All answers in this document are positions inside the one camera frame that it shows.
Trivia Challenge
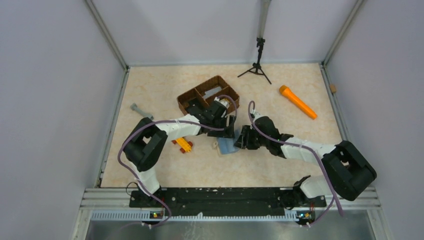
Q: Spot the grey plastic dumbbell toy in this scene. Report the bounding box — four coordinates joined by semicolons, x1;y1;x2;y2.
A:
130;103;154;120

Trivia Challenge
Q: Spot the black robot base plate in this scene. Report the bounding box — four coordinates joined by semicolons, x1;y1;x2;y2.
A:
129;187;327;217

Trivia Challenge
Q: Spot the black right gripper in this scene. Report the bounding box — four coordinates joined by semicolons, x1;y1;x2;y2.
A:
234;125;269;150

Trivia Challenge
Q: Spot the brown woven basket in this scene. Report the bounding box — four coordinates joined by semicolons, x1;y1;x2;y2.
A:
176;75;240;115

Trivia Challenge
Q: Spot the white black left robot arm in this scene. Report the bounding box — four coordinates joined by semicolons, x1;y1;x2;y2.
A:
122;98;237;207

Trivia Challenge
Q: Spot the black mini tripod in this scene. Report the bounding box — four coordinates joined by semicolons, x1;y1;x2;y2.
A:
237;38;272;85

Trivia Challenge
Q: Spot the grey card in basket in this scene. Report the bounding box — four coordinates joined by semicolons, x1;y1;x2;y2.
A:
202;86;222;99

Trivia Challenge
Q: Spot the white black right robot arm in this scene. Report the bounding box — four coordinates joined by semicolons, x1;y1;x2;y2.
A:
234;116;377;206

